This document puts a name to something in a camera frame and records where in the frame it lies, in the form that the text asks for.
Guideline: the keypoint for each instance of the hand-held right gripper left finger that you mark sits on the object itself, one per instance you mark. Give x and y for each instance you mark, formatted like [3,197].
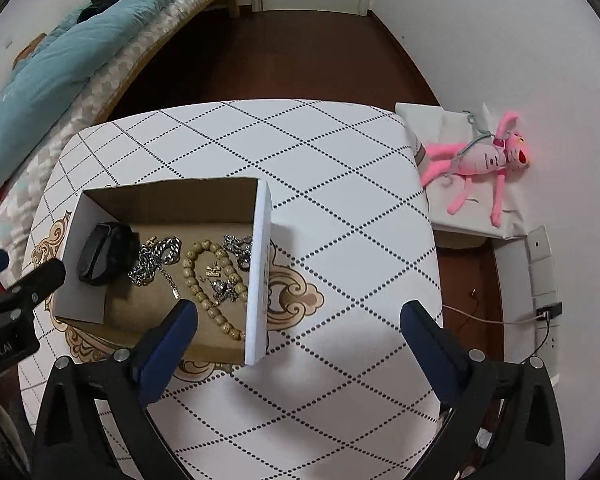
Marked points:
[165,352]

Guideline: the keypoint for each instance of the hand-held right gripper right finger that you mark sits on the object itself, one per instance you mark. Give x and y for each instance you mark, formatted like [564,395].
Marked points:
[430,350]

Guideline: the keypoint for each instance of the black smart band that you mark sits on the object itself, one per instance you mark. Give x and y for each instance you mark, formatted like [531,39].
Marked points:
[97,255]

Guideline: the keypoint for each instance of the cardboard box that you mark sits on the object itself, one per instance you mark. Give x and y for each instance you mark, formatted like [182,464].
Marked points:
[257,270]

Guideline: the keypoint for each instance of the black charger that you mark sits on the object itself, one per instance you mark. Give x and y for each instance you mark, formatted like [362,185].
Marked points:
[550,311]

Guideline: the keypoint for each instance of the white diamond-pattern tablecloth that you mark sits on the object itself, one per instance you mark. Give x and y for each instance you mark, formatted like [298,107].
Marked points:
[340,220]

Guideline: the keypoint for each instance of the pink plush toy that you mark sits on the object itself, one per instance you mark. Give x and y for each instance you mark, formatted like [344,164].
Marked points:
[485,160]

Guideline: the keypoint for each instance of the brown pillow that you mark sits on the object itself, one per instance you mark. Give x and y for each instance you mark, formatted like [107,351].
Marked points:
[27,50]

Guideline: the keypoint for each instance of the bed with blue duvet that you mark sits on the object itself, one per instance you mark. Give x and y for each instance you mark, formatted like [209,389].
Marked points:
[120,65]

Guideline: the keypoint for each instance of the white wall socket plate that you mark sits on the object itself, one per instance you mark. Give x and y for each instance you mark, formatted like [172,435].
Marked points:
[552,342]
[538,242]
[544,279]

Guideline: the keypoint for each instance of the wooden bed frame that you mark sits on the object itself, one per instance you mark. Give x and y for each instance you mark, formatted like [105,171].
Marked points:
[231,0]

